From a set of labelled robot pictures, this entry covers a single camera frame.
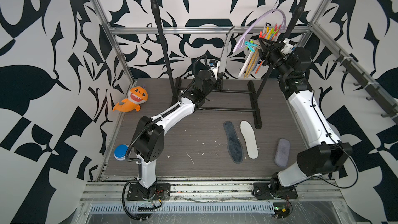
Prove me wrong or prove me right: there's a dark grey felt insole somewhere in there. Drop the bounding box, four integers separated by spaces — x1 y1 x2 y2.
218 26 235 78
223 121 244 164

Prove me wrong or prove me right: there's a lilac round clip hanger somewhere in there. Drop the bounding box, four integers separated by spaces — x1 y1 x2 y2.
232 0 287 52

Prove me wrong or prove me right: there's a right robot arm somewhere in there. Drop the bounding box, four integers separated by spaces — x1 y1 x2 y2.
259 38 352 196

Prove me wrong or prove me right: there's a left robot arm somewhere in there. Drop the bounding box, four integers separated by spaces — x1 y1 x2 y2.
124 55 227 198

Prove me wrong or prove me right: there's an orange-edged insole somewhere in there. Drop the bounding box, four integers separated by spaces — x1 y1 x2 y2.
240 120 259 159

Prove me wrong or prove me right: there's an orange shark plush toy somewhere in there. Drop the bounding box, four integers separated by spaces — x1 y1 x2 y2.
113 87 148 113

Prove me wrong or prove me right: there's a grey fabric case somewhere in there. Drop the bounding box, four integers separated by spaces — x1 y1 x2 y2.
274 139 291 168

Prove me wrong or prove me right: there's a blue round button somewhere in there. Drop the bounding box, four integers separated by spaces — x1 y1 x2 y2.
114 144 129 161

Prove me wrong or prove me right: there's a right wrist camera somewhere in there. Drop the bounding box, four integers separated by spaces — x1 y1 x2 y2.
281 38 296 56

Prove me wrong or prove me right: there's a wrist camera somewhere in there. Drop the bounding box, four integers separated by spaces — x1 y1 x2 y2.
207 59 220 79
281 38 296 56

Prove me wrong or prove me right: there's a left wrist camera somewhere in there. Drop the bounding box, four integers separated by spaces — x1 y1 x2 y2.
207 59 220 79

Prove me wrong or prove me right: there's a white cable duct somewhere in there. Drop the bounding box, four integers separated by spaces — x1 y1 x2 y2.
88 201 276 215

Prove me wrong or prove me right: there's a wall hook rail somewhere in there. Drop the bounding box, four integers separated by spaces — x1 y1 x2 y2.
333 48 398 125

